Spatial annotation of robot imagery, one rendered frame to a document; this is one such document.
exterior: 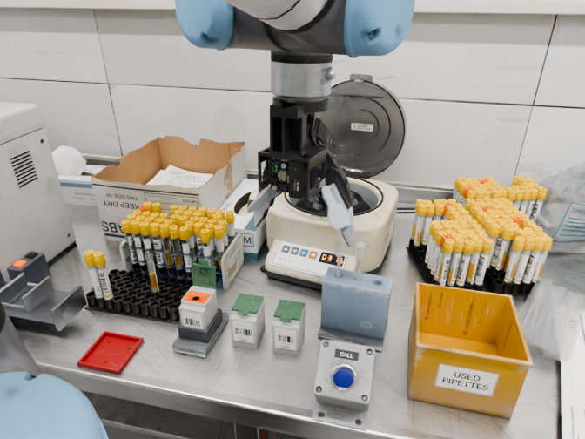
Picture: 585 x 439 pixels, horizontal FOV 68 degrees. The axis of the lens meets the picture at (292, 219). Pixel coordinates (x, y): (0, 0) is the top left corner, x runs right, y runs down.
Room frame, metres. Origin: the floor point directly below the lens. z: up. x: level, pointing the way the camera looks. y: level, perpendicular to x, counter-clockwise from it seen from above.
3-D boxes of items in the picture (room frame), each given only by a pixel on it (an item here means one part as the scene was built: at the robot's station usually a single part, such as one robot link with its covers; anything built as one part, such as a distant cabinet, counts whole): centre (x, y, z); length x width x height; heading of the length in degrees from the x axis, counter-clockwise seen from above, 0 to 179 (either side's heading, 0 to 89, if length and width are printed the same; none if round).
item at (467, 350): (0.44, -0.23, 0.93); 0.13 x 0.13 x 0.10; 76
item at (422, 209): (0.75, -0.25, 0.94); 0.02 x 0.02 x 0.11
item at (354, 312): (0.53, -0.10, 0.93); 0.10 x 0.07 x 0.10; 72
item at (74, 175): (1.05, 0.58, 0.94); 0.22 x 0.12 x 0.13; 81
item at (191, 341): (0.52, 0.14, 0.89); 0.09 x 0.05 x 0.04; 165
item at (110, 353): (0.48, 0.27, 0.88); 0.07 x 0.07 x 0.01; 77
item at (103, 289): (0.61, 0.26, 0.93); 0.17 x 0.09 x 0.11; 77
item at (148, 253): (0.60, 0.24, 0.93); 0.01 x 0.01 x 0.10
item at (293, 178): (0.54, -0.01, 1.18); 0.09 x 0.08 x 0.12; 155
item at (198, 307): (0.52, 0.14, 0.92); 0.05 x 0.04 x 0.06; 165
